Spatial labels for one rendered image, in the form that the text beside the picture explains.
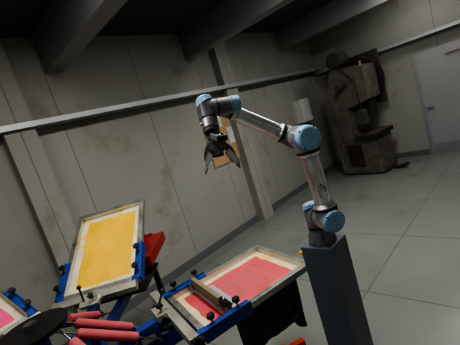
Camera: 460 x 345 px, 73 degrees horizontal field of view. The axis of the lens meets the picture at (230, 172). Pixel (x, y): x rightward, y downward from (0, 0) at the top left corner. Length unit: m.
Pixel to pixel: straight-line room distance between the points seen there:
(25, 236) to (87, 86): 1.94
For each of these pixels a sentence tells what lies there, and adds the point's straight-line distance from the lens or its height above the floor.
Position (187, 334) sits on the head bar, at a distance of 1.72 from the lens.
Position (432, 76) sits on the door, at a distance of 7.80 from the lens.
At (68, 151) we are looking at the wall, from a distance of 4.26.
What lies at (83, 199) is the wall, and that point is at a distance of 4.26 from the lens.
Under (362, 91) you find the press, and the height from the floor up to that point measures 1.76.
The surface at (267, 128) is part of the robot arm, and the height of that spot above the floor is 1.87.
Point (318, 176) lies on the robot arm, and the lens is 1.52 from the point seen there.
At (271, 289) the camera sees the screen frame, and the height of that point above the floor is 0.99.
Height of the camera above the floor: 1.96
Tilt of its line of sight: 9 degrees down
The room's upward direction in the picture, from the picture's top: 17 degrees counter-clockwise
